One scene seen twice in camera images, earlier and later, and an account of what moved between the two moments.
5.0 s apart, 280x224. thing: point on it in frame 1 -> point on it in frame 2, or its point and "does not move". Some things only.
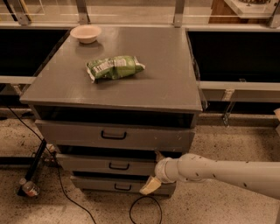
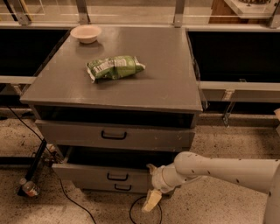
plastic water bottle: (29, 187) does not move
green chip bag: (112, 68) does not move
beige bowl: (86, 33) does not move
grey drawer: (134, 164) -> (66, 173)
